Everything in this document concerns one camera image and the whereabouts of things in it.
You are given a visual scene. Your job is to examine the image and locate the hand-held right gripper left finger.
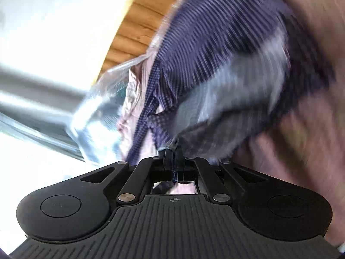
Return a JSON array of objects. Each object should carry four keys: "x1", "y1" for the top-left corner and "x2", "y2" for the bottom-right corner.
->
[{"x1": 80, "y1": 148, "x2": 174, "y2": 205}]

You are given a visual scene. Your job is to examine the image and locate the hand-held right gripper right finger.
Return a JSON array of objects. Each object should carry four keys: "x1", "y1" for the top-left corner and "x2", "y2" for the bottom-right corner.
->
[{"x1": 174, "y1": 149, "x2": 267, "y2": 204}]

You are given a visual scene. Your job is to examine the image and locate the blue checkered shirt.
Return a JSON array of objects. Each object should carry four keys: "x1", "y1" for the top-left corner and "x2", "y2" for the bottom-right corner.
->
[{"x1": 125, "y1": 0, "x2": 337, "y2": 168}]

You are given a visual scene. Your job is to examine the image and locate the clear bubble wrap sheet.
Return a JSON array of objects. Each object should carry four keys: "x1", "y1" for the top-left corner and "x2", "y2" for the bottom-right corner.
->
[{"x1": 66, "y1": 52, "x2": 151, "y2": 165}]

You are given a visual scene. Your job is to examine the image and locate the pink bear print blanket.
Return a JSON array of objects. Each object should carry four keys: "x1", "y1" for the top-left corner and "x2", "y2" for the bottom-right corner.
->
[{"x1": 117, "y1": 0, "x2": 345, "y2": 249}]

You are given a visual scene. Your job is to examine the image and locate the grey window frame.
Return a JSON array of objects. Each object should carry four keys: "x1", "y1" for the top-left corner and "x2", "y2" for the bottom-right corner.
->
[{"x1": 0, "y1": 62, "x2": 89, "y2": 162}]

